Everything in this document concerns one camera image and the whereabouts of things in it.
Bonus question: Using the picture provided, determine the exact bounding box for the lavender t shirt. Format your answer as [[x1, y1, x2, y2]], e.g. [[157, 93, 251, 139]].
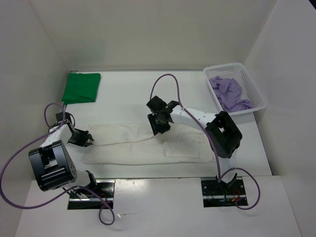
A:
[[209, 76, 254, 113]]

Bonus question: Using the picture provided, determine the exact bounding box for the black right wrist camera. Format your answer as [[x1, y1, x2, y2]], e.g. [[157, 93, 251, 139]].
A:
[[146, 96, 167, 114]]

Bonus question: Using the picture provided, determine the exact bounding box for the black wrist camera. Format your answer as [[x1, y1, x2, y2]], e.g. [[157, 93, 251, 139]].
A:
[[146, 96, 167, 114], [55, 112, 76, 126]]

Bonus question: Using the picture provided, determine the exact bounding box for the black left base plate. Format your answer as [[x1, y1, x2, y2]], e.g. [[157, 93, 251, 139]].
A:
[[67, 179, 115, 210]]

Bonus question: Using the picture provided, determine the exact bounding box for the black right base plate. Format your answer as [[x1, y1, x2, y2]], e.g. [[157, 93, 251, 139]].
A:
[[201, 178, 248, 208]]

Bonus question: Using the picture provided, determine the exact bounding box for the green t shirt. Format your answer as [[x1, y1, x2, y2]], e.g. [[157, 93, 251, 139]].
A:
[[62, 73, 101, 105]]

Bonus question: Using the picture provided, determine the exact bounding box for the cream white t shirt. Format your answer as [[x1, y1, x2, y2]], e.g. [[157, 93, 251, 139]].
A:
[[82, 123, 215, 165]]

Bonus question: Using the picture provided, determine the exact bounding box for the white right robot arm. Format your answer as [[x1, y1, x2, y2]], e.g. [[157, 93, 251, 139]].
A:
[[146, 96, 242, 194]]

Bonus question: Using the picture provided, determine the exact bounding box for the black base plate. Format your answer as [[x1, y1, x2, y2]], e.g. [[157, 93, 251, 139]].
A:
[[201, 178, 248, 208], [67, 179, 115, 210]]

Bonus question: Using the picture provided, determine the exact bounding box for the white plastic laundry basket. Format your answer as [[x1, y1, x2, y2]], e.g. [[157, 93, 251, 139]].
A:
[[203, 63, 267, 116]]

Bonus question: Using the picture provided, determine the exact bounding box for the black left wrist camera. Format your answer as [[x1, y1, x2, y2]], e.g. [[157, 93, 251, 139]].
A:
[[55, 112, 76, 126]]

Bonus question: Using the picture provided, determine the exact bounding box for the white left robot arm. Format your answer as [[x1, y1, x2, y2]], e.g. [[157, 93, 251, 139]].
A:
[[29, 124, 99, 198]]

